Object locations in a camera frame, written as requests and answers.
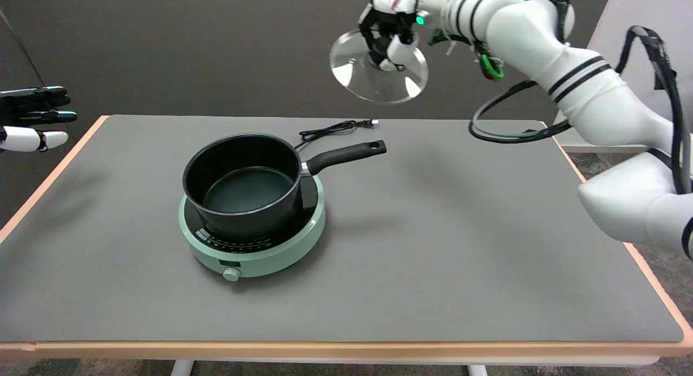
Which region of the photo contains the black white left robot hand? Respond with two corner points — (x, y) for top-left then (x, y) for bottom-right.
(0, 86), (78, 153)

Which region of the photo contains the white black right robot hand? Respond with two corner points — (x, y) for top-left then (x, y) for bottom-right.
(358, 0), (429, 72)

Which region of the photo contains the glass pot lid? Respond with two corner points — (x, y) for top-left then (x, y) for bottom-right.
(329, 29), (429, 104)

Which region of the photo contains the grey table mat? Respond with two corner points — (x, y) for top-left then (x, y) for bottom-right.
(0, 115), (685, 343)

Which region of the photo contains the green round induction cooker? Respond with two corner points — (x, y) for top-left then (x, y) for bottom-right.
(179, 174), (326, 282)

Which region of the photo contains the black power cord with plug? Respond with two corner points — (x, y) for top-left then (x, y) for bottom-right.
(294, 119), (380, 150)

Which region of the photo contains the black saucepan with handle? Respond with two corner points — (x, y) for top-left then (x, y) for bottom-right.
(182, 133), (387, 239)

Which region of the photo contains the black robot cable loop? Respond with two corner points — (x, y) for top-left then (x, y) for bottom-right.
(468, 25), (693, 195)

